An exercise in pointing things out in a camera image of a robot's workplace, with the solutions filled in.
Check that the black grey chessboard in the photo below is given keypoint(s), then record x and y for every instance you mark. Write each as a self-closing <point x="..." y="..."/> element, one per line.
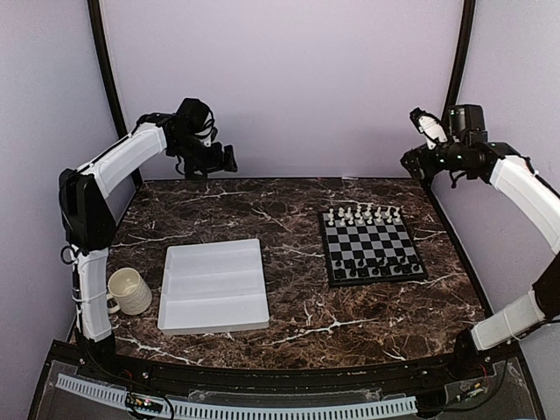
<point x="371" y="244"/>

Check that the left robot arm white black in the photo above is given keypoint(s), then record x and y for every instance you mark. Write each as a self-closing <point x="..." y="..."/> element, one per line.
<point x="189" y="135"/>

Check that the black piece bottom row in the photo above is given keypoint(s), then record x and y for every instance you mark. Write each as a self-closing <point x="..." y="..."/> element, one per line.
<point x="340" y="274"/>

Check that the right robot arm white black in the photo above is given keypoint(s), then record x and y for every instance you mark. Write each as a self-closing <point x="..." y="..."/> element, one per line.
<point x="459" y="145"/>

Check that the white chess pieces row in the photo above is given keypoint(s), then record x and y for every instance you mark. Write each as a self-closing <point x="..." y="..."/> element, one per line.
<point x="363" y="215"/>

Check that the left black frame post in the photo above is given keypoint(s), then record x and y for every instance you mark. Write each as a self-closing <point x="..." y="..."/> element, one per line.
<point x="104" y="63"/>

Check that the black front rail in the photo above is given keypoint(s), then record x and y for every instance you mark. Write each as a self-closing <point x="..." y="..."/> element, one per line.
<point x="417" y="377"/>

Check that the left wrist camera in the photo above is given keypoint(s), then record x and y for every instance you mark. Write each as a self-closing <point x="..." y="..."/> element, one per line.
<point x="208" y="136"/>

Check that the black frame post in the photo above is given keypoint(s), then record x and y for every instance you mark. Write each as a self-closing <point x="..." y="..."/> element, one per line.
<point x="464" y="36"/>
<point x="104" y="63"/>

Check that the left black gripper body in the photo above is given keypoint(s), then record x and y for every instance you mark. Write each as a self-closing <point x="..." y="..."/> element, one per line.
<point x="214" y="162"/>

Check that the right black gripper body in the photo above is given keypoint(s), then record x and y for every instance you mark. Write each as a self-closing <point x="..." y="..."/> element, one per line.
<point x="430" y="166"/>

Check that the tall black piece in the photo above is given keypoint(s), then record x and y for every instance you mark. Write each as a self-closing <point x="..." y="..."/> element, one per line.
<point x="350" y="265"/>

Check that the cream ceramic mug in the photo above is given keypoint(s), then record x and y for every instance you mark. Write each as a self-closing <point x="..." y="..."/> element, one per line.
<point x="130" y="292"/>

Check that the white plastic tray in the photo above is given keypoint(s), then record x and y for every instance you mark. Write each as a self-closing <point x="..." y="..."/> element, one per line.
<point x="216" y="287"/>

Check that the right black frame post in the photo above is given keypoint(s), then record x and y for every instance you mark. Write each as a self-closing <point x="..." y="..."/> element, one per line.
<point x="464" y="36"/>

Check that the white cable duct strip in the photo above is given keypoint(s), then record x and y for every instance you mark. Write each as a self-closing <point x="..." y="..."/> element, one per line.
<point x="154" y="407"/>

